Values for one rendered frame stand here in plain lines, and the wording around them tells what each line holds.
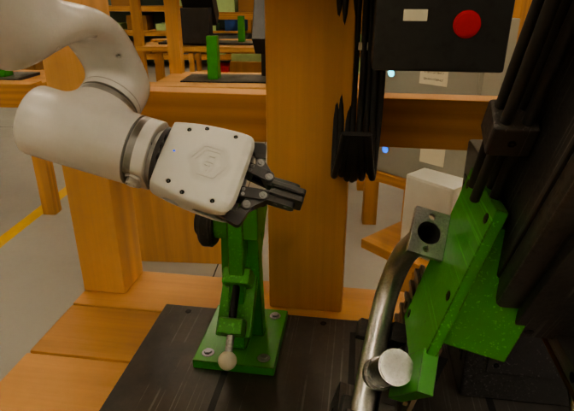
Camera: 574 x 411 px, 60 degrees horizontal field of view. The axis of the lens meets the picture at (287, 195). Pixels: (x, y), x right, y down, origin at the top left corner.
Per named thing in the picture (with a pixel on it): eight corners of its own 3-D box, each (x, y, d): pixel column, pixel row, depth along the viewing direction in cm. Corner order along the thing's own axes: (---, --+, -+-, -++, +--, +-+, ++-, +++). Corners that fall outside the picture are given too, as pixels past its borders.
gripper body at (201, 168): (130, 181, 53) (231, 212, 53) (165, 102, 57) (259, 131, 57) (143, 205, 60) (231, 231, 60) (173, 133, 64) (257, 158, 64)
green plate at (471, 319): (486, 407, 51) (589, 236, 43) (410, 382, 52) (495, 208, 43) (466, 335, 62) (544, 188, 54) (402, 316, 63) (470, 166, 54)
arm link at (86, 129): (156, 139, 65) (125, 197, 60) (61, 111, 65) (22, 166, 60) (150, 96, 58) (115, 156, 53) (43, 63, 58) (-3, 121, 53)
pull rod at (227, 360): (234, 375, 72) (232, 343, 70) (216, 373, 73) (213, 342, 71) (243, 350, 77) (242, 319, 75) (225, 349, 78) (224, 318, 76)
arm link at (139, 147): (112, 170, 53) (139, 179, 53) (143, 102, 56) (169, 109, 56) (129, 197, 61) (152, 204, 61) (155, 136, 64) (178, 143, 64)
